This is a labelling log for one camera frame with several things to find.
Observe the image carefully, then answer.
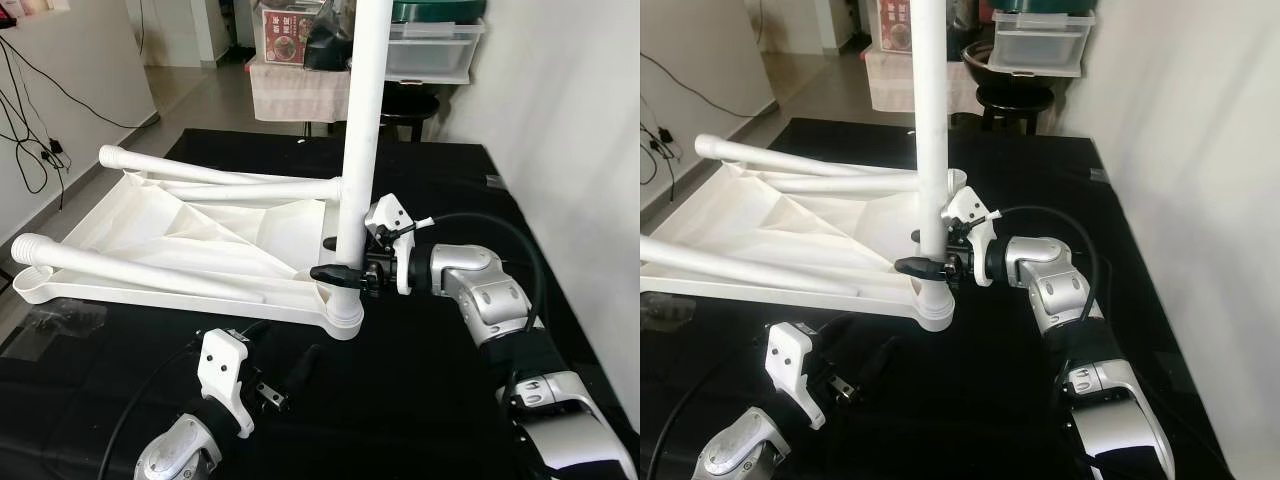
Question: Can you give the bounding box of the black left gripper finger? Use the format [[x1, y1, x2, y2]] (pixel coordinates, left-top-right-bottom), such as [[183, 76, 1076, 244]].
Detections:
[[857, 334, 908, 387], [284, 343, 325, 394], [795, 310, 853, 337], [222, 318, 274, 347]]

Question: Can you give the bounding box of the white plastic children table top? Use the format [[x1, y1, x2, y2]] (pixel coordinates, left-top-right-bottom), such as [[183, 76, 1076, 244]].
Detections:
[[10, 170, 366, 341], [640, 160, 969, 333]]

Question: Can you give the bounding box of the black tablecloth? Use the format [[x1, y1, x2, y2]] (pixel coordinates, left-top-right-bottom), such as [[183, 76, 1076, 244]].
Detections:
[[640, 118, 1236, 480], [0, 128, 601, 480]]

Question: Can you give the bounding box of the pink checked cloth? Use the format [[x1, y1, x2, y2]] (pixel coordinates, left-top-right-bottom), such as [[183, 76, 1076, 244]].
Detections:
[[865, 48, 976, 113], [247, 60, 351, 123]]

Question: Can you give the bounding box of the clear plastic tape patch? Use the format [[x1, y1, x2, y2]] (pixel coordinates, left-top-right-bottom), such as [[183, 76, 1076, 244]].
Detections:
[[3, 298, 108, 353], [640, 290, 701, 336]]

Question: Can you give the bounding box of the black round stool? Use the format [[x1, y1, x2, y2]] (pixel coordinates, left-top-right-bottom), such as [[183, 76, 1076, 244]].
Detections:
[[380, 90, 441, 143], [975, 82, 1056, 136]]

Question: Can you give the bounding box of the black bag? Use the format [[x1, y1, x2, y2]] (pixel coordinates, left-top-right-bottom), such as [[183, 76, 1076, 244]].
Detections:
[[945, 0, 976, 51], [305, 10, 353, 73]]

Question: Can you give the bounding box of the clear plastic storage box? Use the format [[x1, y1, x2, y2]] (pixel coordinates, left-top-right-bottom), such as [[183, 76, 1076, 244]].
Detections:
[[988, 10, 1096, 79], [385, 18, 486, 86]]

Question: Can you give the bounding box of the dark green container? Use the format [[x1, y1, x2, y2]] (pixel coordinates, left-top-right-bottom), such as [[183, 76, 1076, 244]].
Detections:
[[995, 0, 1096, 15], [392, 0, 488, 23]]

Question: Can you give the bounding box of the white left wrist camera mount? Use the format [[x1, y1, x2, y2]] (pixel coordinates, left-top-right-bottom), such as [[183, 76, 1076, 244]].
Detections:
[[765, 322, 826, 431], [197, 330, 251, 439]]

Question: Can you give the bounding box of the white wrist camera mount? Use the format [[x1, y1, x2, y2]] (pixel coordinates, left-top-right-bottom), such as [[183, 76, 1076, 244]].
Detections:
[[365, 195, 416, 296], [765, 322, 826, 431], [942, 185, 1001, 289], [197, 330, 251, 439]]

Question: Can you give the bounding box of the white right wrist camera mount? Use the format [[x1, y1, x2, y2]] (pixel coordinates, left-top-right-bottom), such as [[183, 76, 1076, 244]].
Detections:
[[942, 185, 1001, 289], [365, 195, 416, 296]]

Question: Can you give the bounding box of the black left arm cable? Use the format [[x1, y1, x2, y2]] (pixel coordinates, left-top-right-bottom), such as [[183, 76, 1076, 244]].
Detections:
[[648, 330, 786, 480], [98, 335, 216, 480]]

